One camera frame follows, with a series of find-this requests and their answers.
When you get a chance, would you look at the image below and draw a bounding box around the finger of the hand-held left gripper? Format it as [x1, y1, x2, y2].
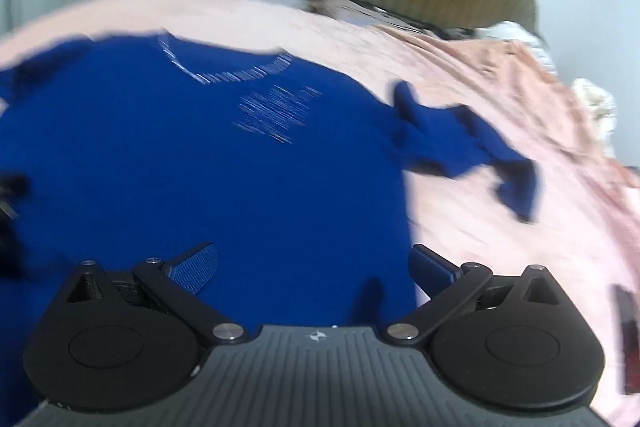
[0, 174, 30, 279]

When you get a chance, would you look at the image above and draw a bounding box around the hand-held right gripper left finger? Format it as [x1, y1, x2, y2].
[66, 242, 251, 349]

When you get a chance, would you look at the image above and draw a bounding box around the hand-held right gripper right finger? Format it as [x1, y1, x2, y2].
[386, 244, 565, 348]

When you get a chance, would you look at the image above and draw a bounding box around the blue knit sweater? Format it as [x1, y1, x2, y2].
[0, 32, 542, 425]

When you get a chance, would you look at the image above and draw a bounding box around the dark red object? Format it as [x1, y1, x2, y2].
[612, 284, 640, 395]

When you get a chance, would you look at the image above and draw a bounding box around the cream crumpled cloth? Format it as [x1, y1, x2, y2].
[570, 78, 620, 158]

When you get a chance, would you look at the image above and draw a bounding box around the white crumpled cloth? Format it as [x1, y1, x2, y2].
[492, 21, 558, 75]

